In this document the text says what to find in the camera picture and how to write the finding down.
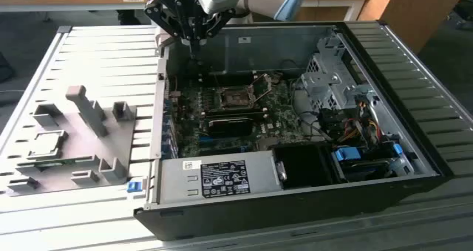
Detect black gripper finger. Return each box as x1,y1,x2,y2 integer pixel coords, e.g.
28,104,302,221
143,0,198,60
194,8,239,60

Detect metal socket cover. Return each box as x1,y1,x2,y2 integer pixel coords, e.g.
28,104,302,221
251,73,275,102

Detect silver square CPU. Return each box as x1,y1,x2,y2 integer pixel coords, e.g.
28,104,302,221
30,131,64,155

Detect CPU socket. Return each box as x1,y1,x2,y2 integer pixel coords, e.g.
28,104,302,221
218,86,259,109

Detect black chair base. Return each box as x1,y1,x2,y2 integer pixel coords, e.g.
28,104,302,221
116,9,148,26

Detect black RAM slot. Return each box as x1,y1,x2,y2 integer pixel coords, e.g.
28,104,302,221
206,110,262,120

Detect silver metal drive cage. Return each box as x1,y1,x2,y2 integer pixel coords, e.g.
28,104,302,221
299,29,382,110

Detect black graphics card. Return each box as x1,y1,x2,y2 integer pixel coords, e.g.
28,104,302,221
206,117,256,137

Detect green motherboard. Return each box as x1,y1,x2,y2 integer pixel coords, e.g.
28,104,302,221
168,70,308,159

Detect dark floor object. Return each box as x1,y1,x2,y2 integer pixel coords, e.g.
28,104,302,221
0,51,17,83

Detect grey plastic parts rack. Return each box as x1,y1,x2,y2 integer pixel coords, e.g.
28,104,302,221
6,85,139,198

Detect wooden cabinet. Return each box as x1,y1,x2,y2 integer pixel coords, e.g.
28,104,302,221
356,0,466,55

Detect grey power supply with label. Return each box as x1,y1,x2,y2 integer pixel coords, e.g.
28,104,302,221
158,151,287,204

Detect green RAM stick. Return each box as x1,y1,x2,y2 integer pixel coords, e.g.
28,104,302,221
35,158,78,168

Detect blue disk carrier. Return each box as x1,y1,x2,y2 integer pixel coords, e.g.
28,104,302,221
331,147,362,162

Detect dark chair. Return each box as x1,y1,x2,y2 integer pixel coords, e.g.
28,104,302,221
452,0,473,30

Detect black open PC case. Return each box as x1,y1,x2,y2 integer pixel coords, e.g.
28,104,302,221
132,20,456,242

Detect grey case release handle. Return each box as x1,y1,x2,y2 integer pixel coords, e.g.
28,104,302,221
154,30,175,57

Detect black wire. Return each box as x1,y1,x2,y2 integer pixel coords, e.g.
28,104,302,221
295,111,334,141

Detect yellow red wire bundle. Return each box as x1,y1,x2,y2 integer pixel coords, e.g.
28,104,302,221
343,117,382,144

